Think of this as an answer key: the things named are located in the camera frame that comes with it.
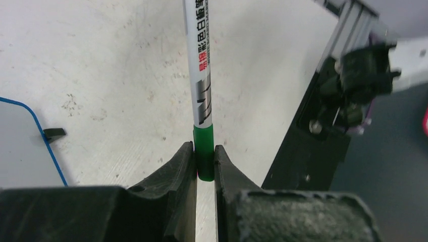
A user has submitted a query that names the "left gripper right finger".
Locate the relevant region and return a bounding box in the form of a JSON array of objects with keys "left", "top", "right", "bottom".
[{"left": 214, "top": 145, "right": 382, "bottom": 241}]

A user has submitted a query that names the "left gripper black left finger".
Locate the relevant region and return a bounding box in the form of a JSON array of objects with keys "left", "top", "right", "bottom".
[{"left": 1, "top": 142, "right": 197, "bottom": 241}]

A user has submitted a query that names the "blue framed whiteboard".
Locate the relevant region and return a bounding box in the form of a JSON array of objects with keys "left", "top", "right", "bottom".
[{"left": 1, "top": 97, "right": 68, "bottom": 189}]

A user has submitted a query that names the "green capped marker pen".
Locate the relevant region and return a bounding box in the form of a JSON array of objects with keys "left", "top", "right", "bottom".
[{"left": 183, "top": 0, "right": 215, "bottom": 182}]

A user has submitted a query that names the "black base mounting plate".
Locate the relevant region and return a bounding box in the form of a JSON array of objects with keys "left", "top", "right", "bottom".
[{"left": 261, "top": 57, "right": 351, "bottom": 191}]

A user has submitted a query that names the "aluminium frame rail right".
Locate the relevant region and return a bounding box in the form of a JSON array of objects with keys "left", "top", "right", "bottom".
[{"left": 316, "top": 0, "right": 399, "bottom": 73}]

